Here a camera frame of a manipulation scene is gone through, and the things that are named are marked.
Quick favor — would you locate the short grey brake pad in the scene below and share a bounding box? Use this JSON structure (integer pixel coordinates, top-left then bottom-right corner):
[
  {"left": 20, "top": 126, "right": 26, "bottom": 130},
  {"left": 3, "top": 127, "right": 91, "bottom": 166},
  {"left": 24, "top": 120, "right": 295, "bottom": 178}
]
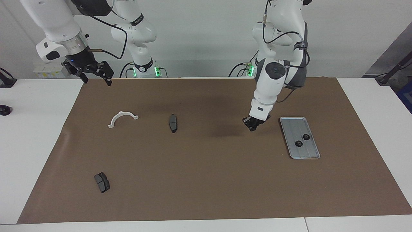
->
[{"left": 94, "top": 172, "right": 110, "bottom": 193}]

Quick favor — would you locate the black table clamp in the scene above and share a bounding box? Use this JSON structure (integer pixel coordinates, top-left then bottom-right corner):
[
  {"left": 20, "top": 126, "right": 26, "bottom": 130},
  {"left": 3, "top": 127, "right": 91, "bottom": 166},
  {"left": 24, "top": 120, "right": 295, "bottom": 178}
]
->
[{"left": 0, "top": 68, "right": 17, "bottom": 88}]

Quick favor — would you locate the black base cable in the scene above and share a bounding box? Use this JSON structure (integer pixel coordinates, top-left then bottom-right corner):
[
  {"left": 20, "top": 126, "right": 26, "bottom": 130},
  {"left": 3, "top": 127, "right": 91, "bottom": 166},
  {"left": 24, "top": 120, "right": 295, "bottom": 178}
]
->
[
  {"left": 120, "top": 63, "right": 134, "bottom": 78},
  {"left": 229, "top": 48, "right": 259, "bottom": 77}
]

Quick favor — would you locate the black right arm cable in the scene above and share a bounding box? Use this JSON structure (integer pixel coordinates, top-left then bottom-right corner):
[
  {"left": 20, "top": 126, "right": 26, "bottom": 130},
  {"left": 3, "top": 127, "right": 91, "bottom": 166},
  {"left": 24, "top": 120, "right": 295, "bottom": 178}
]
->
[{"left": 85, "top": 0, "right": 128, "bottom": 60}]

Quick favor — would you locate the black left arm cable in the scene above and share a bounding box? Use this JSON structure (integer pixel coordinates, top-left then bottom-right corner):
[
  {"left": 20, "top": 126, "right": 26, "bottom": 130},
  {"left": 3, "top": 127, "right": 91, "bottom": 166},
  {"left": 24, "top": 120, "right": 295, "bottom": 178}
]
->
[{"left": 262, "top": 0, "right": 310, "bottom": 103}]

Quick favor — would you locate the black metal stand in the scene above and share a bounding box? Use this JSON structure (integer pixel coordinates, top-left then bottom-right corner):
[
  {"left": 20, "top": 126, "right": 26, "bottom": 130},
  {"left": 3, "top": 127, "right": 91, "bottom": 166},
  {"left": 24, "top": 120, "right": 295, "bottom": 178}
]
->
[{"left": 375, "top": 52, "right": 412, "bottom": 86}]

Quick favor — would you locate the brown table mat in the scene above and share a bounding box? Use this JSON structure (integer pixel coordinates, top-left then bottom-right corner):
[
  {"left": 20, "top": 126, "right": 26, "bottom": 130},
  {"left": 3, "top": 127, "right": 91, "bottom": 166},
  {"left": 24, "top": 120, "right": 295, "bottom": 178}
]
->
[{"left": 17, "top": 77, "right": 412, "bottom": 224}]

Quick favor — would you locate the white curved plastic bracket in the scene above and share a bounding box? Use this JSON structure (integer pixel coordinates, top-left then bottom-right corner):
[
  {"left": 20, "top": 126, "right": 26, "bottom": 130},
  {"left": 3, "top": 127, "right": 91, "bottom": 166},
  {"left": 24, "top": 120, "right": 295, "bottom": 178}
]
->
[{"left": 108, "top": 111, "right": 139, "bottom": 129}]

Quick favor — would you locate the silver metal tray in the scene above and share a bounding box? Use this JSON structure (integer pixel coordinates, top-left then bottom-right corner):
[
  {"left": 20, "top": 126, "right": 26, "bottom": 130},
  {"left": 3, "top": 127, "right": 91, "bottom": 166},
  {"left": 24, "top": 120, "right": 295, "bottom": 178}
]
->
[{"left": 279, "top": 117, "right": 321, "bottom": 160}]

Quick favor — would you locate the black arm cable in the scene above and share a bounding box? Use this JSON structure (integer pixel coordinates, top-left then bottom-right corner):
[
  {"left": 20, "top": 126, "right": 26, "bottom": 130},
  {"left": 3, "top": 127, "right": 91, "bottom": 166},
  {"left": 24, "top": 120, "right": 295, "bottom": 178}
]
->
[
  {"left": 85, "top": 0, "right": 128, "bottom": 60},
  {"left": 262, "top": 0, "right": 310, "bottom": 103}
]

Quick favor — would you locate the blue crate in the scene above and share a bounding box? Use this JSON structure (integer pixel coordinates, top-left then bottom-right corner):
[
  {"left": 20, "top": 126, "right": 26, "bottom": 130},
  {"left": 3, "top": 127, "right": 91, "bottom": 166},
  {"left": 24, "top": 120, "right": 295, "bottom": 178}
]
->
[{"left": 397, "top": 82, "right": 412, "bottom": 114}]

